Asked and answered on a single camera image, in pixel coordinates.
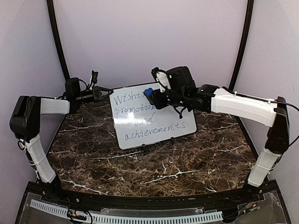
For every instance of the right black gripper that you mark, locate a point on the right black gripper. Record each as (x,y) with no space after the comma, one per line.
(157,101)

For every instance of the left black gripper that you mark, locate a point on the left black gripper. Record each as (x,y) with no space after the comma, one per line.
(97,93)

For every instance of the blue whiteboard eraser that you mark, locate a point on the blue whiteboard eraser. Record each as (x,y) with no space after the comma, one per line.
(148,93)

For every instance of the white whiteboard with black frame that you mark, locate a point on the white whiteboard with black frame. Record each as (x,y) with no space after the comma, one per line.
(139,123)

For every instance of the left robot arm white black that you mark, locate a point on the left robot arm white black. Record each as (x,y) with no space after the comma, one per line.
(26,118)

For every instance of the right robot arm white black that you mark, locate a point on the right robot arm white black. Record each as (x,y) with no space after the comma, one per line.
(271,113)

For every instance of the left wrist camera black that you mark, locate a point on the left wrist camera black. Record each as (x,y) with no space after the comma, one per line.
(72,85)

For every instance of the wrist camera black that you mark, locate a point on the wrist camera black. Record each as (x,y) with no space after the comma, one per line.
(72,85)
(178,77)

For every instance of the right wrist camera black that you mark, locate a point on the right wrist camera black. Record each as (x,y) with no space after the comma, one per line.
(178,77)

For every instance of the left black frame post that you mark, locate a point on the left black frame post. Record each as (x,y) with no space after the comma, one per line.
(57,39)

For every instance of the black frame post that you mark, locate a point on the black frame post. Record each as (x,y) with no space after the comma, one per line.
(243,42)
(57,39)

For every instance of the right black frame post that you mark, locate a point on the right black frame post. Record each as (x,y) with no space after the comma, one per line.
(243,42)

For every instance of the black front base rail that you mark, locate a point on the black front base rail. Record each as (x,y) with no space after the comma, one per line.
(221,200)

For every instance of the white slotted cable duct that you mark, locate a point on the white slotted cable duct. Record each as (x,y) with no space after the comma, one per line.
(117,216)

